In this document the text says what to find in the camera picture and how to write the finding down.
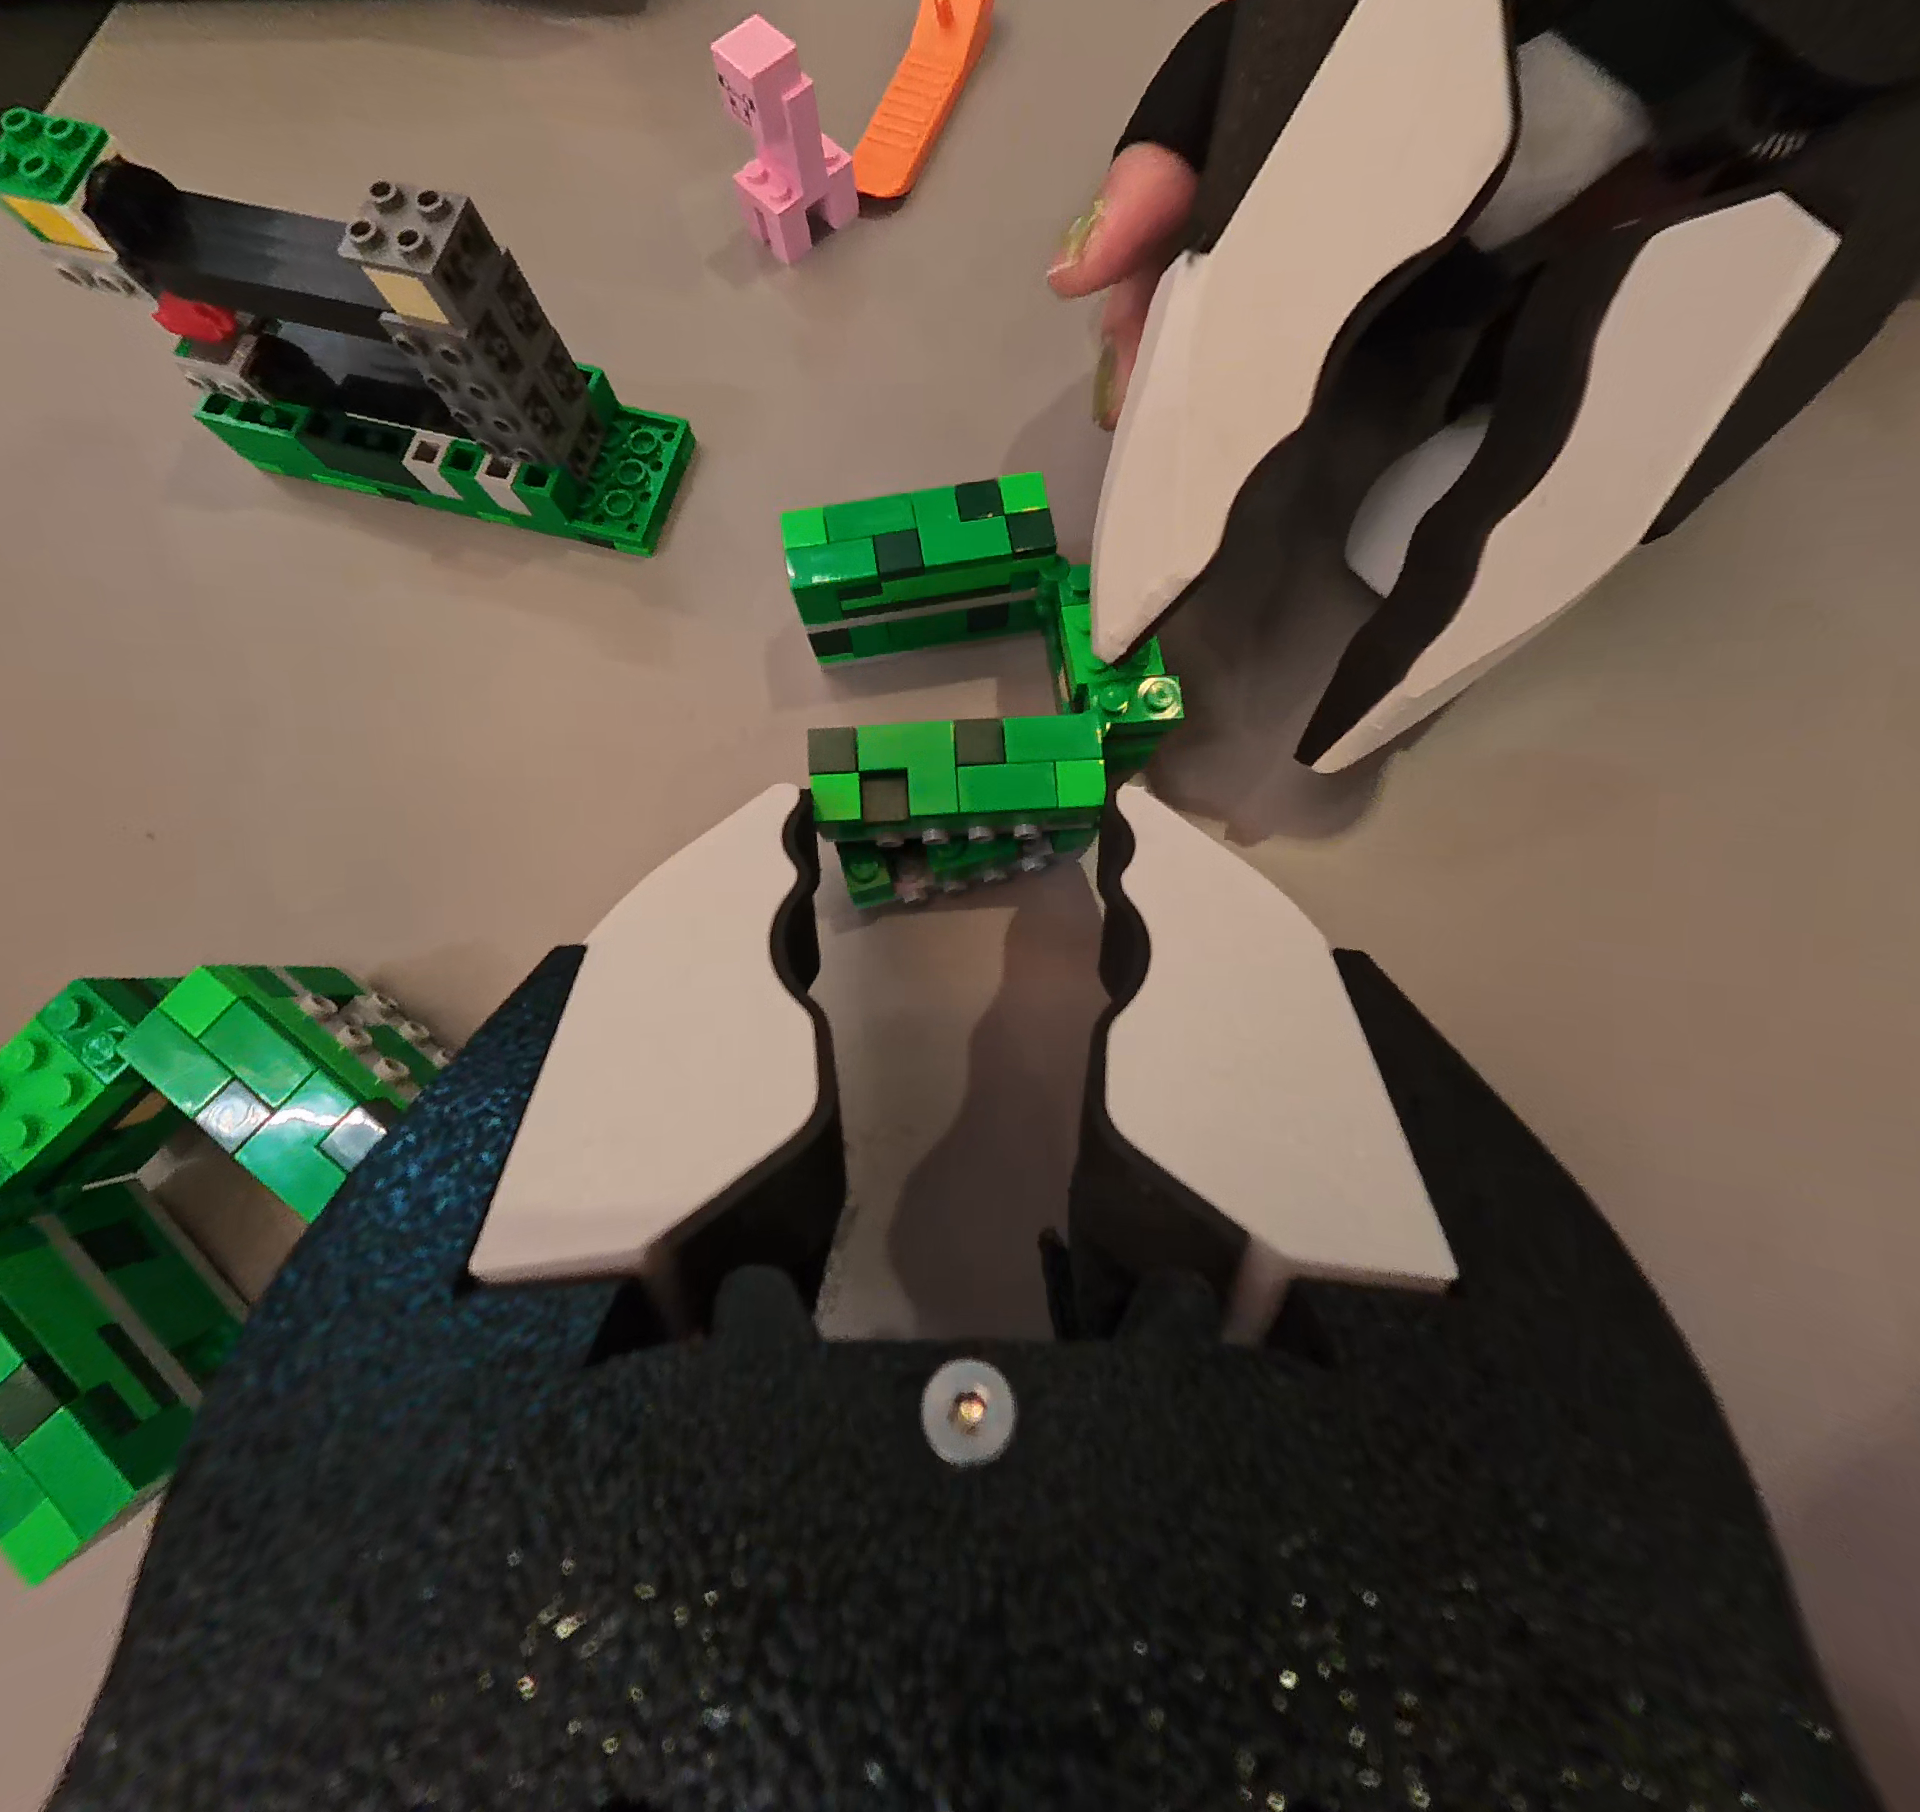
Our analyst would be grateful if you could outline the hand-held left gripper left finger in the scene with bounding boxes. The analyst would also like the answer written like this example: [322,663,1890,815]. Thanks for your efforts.
[468,781,848,1343]

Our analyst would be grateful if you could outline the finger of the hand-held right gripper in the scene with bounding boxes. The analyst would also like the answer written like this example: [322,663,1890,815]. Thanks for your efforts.
[1291,188,1845,781]
[1091,0,1521,665]

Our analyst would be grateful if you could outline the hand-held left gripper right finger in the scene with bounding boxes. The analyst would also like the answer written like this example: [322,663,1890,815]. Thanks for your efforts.
[1065,783,1462,1344]

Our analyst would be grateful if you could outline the person's right hand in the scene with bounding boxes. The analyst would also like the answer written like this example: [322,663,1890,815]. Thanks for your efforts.
[1048,138,1204,434]

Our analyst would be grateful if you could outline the orange brick separator tool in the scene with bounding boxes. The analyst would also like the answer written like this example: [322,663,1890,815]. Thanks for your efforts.
[851,0,996,202]

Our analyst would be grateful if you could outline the green brick corner build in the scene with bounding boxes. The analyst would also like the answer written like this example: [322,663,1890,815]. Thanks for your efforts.
[0,961,455,1589]

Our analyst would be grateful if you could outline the pink brick pig figure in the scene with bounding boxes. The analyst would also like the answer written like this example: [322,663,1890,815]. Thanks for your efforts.
[708,16,859,265]

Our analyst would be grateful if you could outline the grey black build green baseplate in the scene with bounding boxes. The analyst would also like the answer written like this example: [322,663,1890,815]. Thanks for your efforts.
[0,107,698,562]

